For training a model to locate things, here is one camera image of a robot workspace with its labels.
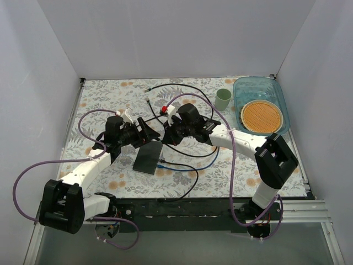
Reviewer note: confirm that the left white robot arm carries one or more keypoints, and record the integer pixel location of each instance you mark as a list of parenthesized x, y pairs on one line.
[(64, 206)]

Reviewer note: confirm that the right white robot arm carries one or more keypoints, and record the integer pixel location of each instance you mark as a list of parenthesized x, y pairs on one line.
[(275, 160)]

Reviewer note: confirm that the teal plastic bin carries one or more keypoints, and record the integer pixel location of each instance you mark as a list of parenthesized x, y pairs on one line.
[(247, 89)]

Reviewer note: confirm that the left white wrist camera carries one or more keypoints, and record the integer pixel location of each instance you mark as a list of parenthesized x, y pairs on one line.
[(125, 115)]

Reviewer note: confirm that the black network switch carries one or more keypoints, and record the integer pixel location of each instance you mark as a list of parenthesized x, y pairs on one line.
[(148, 157)]

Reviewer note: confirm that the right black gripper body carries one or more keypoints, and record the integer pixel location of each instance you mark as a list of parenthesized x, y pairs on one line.
[(174, 130)]

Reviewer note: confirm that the aluminium rail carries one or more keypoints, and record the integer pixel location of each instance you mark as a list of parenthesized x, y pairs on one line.
[(294, 211)]

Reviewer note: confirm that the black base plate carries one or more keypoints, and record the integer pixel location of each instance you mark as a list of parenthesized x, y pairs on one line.
[(193, 214)]

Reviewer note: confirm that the orange woven plate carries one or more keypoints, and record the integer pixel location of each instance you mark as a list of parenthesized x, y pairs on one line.
[(261, 116)]

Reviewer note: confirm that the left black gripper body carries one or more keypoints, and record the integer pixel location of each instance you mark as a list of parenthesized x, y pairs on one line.
[(141, 132)]

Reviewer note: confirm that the green cup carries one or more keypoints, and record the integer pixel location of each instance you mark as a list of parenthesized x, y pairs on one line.
[(223, 97)]

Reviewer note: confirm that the floral table mat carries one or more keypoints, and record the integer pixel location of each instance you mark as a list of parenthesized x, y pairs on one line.
[(191, 168)]

